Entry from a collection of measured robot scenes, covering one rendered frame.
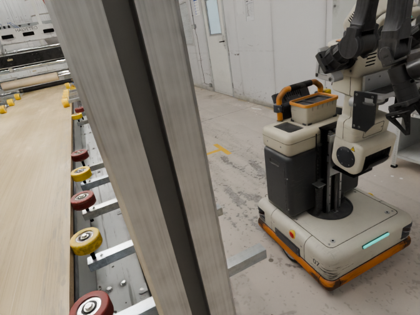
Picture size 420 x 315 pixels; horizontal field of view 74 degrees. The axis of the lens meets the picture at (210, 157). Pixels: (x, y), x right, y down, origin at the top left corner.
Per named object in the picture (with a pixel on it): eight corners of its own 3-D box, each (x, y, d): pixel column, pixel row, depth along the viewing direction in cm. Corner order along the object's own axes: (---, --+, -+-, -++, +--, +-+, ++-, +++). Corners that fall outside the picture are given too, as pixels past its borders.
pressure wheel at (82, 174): (79, 199, 119) (69, 175, 114) (80, 190, 126) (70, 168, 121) (97, 193, 121) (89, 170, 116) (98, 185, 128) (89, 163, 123)
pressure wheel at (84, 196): (86, 230, 98) (74, 204, 93) (77, 223, 103) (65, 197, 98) (107, 219, 102) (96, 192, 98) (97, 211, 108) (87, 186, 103)
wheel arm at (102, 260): (219, 212, 97) (217, 202, 95) (224, 217, 94) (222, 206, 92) (91, 267, 83) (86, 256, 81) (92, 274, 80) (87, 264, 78)
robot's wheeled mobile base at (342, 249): (256, 226, 198) (253, 197, 188) (324, 195, 218) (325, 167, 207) (329, 298, 141) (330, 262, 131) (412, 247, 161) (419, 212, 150)
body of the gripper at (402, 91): (433, 97, 83) (425, 74, 83) (408, 107, 80) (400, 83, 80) (412, 102, 89) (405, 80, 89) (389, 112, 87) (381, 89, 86)
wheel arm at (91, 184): (174, 159, 138) (172, 151, 136) (175, 161, 135) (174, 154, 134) (83, 190, 124) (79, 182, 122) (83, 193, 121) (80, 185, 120)
